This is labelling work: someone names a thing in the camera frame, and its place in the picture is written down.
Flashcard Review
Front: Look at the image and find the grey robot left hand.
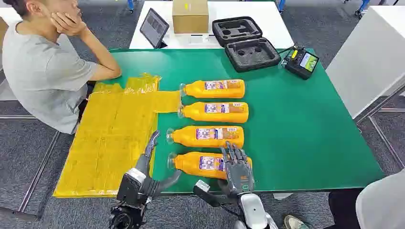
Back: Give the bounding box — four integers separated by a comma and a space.
134, 129, 183, 197

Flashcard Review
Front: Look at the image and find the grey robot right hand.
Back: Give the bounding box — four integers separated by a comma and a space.
217, 141, 256, 198

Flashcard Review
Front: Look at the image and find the orange drink bottle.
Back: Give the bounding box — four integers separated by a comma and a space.
167, 151, 253, 180
178, 102, 250, 124
179, 79, 246, 99
166, 125, 245, 149

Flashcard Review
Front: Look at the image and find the yellow plastic sheet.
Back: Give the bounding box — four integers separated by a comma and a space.
53, 73, 181, 199

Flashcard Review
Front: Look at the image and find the green table mat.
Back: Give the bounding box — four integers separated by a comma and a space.
104, 48, 385, 194

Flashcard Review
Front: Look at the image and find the black foam-lined case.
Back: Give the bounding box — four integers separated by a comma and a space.
212, 16, 282, 73

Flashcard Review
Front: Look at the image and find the black controller with screen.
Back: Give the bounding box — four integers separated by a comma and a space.
281, 46, 320, 80

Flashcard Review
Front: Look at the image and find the person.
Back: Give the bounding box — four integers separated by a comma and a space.
283, 169, 405, 229
0, 0, 122, 135

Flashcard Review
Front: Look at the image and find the black tablet on stand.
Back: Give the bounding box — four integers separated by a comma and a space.
139, 8, 170, 49

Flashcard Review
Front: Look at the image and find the clear plastic stand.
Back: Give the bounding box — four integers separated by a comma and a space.
189, 34, 216, 44

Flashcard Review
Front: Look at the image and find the white table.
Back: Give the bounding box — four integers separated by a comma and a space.
129, 0, 295, 50
326, 5, 405, 119

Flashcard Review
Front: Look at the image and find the brown cardboard box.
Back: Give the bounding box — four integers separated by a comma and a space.
172, 0, 210, 34

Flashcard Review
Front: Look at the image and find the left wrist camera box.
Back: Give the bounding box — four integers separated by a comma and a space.
117, 168, 148, 207

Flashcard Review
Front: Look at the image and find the metal table frame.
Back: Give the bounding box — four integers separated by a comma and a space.
354, 84, 405, 169
0, 115, 61, 220

